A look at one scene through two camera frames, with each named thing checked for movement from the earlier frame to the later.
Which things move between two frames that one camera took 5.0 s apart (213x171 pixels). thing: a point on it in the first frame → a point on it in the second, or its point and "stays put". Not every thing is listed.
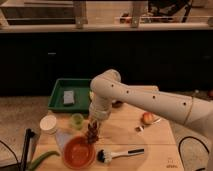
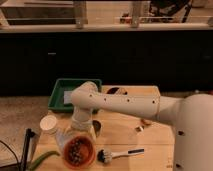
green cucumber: x=38 y=160 stays put
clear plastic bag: x=62 y=135 stays put
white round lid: x=48 y=122 stays put
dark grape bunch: x=92 y=132 → x=74 y=152
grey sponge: x=68 y=97 stays put
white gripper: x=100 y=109 → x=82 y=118
